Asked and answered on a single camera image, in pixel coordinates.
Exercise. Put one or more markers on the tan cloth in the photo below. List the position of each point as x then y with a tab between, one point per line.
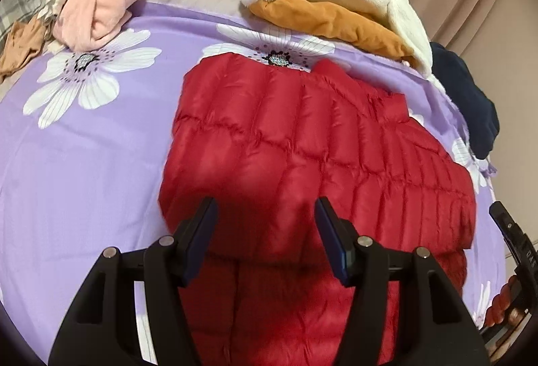
21	49

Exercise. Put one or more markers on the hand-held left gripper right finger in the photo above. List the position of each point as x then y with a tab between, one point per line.
332	242

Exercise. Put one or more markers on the navy garment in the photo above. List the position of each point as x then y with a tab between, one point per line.
466	97

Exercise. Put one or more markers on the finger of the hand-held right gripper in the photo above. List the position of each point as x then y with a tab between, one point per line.
510	231

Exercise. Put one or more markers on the brown turned wooden post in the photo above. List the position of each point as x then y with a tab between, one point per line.
500	301

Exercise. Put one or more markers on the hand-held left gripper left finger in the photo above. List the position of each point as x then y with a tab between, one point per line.
201	242

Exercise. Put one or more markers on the purple floral bedsheet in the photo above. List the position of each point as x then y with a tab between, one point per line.
84	181

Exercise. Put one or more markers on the red puffer jacket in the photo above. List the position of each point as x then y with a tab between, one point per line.
302	147

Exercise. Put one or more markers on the orange garment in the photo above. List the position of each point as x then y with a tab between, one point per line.
336	23

